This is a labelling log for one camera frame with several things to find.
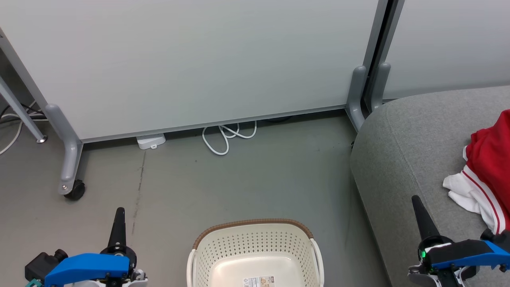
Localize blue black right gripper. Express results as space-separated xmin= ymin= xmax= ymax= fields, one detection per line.
xmin=411 ymin=195 xmax=510 ymax=271

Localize grey partition foot with caster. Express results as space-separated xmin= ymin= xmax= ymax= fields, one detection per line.
xmin=45 ymin=104 xmax=83 ymax=196

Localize red and white garment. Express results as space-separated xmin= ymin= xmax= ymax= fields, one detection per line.
xmin=442 ymin=110 xmax=510 ymax=236

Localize grey metal table leg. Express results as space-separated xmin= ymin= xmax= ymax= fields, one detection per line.
xmin=0 ymin=76 xmax=47 ymax=143

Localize white looped floor cable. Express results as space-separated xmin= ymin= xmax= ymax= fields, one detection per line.
xmin=202 ymin=121 xmax=258 ymax=156

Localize narrow white partition panel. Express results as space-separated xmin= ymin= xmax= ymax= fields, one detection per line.
xmin=382 ymin=0 xmax=510 ymax=100

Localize grey fabric sofa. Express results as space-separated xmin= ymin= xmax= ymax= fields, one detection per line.
xmin=350 ymin=86 xmax=510 ymax=287

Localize wide white partition panel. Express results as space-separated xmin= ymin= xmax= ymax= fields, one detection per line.
xmin=0 ymin=0 xmax=390 ymax=144

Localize basket label sticker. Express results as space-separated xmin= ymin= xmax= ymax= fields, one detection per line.
xmin=242 ymin=276 xmax=275 ymax=287

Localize thin white floor cable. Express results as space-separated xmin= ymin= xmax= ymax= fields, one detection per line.
xmin=0 ymin=113 xmax=25 ymax=156

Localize white power adapter box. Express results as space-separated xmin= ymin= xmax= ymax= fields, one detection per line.
xmin=136 ymin=134 xmax=166 ymax=150

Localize black caster wheel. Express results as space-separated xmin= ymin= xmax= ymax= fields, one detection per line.
xmin=64 ymin=179 xmax=86 ymax=201

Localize cream perforated laundry basket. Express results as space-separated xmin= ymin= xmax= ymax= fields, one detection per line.
xmin=186 ymin=218 xmax=324 ymax=287

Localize black floor cables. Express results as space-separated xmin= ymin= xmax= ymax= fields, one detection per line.
xmin=0 ymin=103 xmax=45 ymax=121

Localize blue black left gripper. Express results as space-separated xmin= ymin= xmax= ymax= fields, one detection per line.
xmin=44 ymin=207 xmax=138 ymax=287

